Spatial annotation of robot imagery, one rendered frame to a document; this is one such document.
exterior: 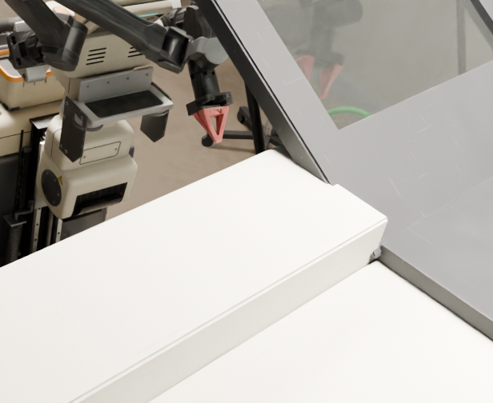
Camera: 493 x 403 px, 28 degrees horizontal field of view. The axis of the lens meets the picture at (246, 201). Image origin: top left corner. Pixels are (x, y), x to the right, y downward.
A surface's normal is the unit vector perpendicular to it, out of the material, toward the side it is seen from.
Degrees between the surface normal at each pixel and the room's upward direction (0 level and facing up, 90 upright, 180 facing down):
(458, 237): 0
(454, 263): 0
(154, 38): 54
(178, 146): 0
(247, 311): 90
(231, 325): 90
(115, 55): 98
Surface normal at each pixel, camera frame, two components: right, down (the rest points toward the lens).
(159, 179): 0.21, -0.79
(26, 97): 0.61, 0.59
